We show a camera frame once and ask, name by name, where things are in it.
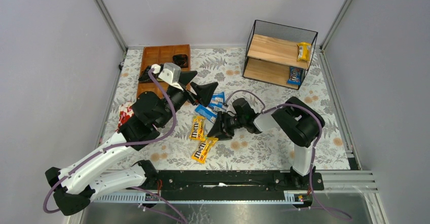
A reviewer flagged yellow m&m bag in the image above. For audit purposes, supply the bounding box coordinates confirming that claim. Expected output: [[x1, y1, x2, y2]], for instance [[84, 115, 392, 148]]
[[191, 137, 219, 164], [189, 116, 205, 141]]

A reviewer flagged blue m&m candy bag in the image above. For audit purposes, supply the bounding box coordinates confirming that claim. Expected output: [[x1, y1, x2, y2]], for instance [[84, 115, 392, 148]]
[[287, 66, 303, 86]]

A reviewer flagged yellow candy bag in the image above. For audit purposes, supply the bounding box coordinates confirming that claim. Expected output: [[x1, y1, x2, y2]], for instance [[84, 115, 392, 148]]
[[297, 42, 312, 62]]

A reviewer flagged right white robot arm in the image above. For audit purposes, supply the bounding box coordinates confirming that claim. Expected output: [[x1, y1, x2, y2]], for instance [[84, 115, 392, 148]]
[[207, 97, 325, 176]]

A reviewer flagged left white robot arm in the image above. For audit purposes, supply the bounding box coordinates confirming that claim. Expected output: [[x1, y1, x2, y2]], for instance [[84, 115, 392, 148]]
[[45, 71, 218, 216]]

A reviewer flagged blue candy bag top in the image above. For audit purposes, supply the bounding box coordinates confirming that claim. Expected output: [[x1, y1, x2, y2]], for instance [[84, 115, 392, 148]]
[[210, 92, 225, 105]]

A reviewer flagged blue candy bag right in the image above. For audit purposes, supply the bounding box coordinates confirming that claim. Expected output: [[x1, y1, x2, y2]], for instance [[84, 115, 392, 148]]
[[208, 103, 228, 112]]

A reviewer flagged blue candy bag long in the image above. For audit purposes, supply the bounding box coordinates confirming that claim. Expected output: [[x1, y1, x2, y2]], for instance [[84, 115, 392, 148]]
[[195, 104, 217, 123]]

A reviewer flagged black glossy item in tray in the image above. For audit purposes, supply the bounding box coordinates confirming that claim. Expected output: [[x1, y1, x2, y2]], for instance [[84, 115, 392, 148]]
[[172, 54, 189, 68]]

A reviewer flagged floral table mat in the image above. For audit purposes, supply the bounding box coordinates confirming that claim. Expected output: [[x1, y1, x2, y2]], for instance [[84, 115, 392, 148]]
[[111, 48, 350, 170]]

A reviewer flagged orange wooden compartment tray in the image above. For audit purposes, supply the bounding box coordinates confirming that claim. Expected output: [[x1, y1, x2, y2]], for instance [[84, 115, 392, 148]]
[[136, 44, 191, 98]]

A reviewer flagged red white patterned cloth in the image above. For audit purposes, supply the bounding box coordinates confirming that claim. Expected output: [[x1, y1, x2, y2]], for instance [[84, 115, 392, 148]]
[[118, 101, 134, 128]]

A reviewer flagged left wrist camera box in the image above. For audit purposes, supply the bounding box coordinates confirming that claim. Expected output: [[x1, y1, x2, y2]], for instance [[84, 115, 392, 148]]
[[158, 63, 181, 86]]

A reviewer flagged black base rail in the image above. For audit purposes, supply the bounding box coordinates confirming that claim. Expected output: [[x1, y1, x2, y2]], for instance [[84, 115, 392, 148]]
[[136, 160, 325, 201]]

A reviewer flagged wire and wood shelf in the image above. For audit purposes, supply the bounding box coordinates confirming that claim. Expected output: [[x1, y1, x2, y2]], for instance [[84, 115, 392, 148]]
[[242, 19, 318, 91]]

